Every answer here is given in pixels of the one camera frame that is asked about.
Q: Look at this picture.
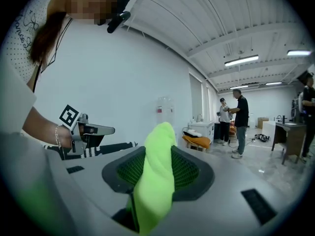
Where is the gray window blind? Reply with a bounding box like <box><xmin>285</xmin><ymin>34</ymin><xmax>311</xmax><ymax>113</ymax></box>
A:
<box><xmin>189</xmin><ymin>72</ymin><xmax>204</xmax><ymax>122</ymax></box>

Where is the black white striped blanket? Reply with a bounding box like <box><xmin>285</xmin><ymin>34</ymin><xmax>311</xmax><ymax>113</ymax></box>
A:
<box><xmin>44</xmin><ymin>140</ymin><xmax>138</xmax><ymax>161</ymax></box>

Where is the black neck cable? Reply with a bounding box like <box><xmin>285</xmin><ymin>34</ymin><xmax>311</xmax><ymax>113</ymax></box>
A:
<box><xmin>31</xmin><ymin>18</ymin><xmax>73</xmax><ymax>93</ymax></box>

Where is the black cable bundle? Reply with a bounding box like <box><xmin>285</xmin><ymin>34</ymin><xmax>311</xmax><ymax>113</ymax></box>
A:
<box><xmin>254</xmin><ymin>133</ymin><xmax>271</xmax><ymax>142</ymax></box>

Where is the silver bracelet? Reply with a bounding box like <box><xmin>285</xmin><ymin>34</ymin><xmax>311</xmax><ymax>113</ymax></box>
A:
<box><xmin>54</xmin><ymin>124</ymin><xmax>62</xmax><ymax>149</ymax></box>

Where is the person's left forearm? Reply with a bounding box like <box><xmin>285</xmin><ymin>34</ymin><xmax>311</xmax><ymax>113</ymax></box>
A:
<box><xmin>21</xmin><ymin>106</ymin><xmax>60</xmax><ymax>147</ymax></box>

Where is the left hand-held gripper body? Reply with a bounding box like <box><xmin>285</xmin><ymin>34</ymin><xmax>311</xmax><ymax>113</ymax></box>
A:
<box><xmin>59</xmin><ymin>104</ymin><xmax>90</xmax><ymax>155</ymax></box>

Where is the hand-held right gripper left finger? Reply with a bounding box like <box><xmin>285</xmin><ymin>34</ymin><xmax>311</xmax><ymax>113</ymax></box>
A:
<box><xmin>47</xmin><ymin>146</ymin><xmax>146</xmax><ymax>236</ymax></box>

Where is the person's head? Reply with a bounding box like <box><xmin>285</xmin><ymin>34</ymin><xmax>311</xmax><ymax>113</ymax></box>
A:
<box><xmin>65</xmin><ymin>0</ymin><xmax>119</xmax><ymax>26</ymax></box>

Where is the green star plush toy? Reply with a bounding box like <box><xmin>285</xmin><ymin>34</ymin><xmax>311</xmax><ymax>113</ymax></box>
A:
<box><xmin>126</xmin><ymin>121</ymin><xmax>178</xmax><ymax>236</ymax></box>

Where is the person's left hand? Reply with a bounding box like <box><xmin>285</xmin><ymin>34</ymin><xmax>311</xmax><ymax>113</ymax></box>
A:
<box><xmin>59</xmin><ymin>125</ymin><xmax>74</xmax><ymax>149</ymax></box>

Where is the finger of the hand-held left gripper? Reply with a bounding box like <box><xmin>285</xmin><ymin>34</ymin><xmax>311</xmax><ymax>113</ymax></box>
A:
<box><xmin>82</xmin><ymin>124</ymin><xmax>116</xmax><ymax>148</ymax></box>

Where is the orange lounge chair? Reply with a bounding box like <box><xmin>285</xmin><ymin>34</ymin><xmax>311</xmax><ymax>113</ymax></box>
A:
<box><xmin>182</xmin><ymin>129</ymin><xmax>212</xmax><ymax>152</ymax></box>

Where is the brown wooden desk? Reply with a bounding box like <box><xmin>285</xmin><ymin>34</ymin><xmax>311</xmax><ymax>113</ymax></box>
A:
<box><xmin>272</xmin><ymin>121</ymin><xmax>307</xmax><ymax>166</ymax></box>

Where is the white cabinet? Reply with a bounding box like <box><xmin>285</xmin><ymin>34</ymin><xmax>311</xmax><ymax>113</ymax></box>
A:
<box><xmin>188</xmin><ymin>120</ymin><xmax>215</xmax><ymax>145</ymax></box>

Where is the person's white dotted shirt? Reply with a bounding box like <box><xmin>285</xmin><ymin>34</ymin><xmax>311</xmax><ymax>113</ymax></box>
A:
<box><xmin>0</xmin><ymin>0</ymin><xmax>74</xmax><ymax>135</ymax></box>

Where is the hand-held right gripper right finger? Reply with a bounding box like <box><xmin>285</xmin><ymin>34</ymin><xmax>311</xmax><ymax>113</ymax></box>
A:
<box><xmin>157</xmin><ymin>145</ymin><xmax>296</xmax><ymax>236</ymax></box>

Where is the black head-worn camera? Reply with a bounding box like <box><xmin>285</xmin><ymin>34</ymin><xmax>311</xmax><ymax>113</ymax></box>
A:
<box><xmin>107</xmin><ymin>0</ymin><xmax>131</xmax><ymax>34</ymax></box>

